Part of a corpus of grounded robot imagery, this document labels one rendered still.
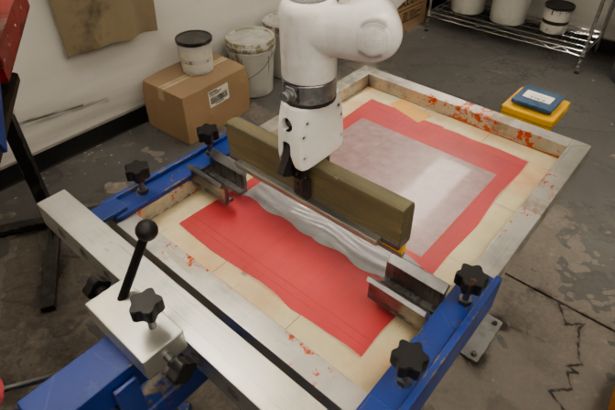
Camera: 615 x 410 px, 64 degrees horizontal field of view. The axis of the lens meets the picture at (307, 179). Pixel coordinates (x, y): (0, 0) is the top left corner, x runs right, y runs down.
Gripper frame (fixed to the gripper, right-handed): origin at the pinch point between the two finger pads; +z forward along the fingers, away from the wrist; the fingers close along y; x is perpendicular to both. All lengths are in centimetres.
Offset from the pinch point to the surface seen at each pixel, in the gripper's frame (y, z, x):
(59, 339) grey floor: -28, 108, 98
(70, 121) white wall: 38, 88, 201
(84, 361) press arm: -39.2, 5.0, 2.0
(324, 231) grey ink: 3.0, 13.4, -0.6
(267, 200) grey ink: 2.1, 13.0, 12.7
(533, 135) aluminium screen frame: 53, 11, -18
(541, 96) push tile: 75, 13, -12
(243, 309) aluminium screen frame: -19.3, 10.3, -3.9
